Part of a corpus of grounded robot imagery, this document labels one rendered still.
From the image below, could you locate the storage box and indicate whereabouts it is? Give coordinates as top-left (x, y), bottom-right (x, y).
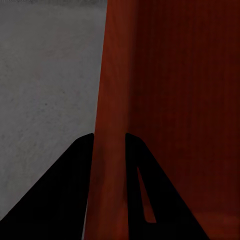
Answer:
top-left (84, 0), bottom-right (240, 240)

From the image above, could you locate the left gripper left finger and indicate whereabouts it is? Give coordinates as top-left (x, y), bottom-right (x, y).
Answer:
top-left (0, 133), bottom-right (94, 240)

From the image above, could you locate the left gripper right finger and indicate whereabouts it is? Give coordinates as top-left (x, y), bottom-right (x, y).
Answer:
top-left (125, 133), bottom-right (210, 240)

